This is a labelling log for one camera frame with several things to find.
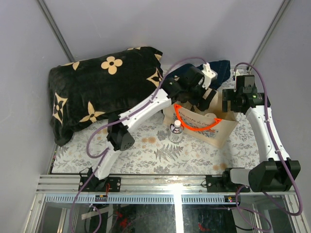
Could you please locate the dark blue denim garment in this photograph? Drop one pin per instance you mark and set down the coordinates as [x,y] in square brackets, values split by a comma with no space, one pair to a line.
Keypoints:
[222,67]

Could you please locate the floral patterned tablecloth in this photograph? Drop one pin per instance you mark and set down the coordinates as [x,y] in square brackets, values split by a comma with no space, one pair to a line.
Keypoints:
[154,153]

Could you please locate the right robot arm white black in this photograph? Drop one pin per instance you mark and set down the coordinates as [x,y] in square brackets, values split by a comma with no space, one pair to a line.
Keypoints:
[276,170]

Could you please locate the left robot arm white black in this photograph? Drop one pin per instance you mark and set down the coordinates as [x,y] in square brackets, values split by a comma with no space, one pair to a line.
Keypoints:
[189,84]

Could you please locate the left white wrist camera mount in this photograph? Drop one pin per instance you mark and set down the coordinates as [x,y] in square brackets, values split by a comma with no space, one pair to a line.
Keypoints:
[209,75]

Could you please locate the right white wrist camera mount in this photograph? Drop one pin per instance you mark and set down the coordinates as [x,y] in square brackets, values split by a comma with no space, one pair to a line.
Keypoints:
[235,74]

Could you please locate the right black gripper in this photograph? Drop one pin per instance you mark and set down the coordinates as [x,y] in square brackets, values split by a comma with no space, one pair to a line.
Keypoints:
[228,94]

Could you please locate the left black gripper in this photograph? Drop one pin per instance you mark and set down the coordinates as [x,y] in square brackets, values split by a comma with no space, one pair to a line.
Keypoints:
[204,101]

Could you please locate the clear round bottle white cap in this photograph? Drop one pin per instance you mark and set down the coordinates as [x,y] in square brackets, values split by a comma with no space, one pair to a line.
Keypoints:
[176,130]

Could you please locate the black floral pattern pillow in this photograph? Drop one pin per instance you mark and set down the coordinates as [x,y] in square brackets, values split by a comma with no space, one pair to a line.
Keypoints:
[87,91]

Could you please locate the aluminium mounting rail frame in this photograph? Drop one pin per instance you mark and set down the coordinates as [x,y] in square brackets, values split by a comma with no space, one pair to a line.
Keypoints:
[139,189]

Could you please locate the beige canvas bag orange handles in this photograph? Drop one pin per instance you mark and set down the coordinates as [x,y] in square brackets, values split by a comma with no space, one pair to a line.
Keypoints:
[213,131]

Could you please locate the beige round bottle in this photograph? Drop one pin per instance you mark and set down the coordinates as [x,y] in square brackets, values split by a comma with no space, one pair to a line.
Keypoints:
[210,115]

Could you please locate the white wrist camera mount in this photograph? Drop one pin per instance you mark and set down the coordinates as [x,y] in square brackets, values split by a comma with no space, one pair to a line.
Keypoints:
[209,75]
[235,74]

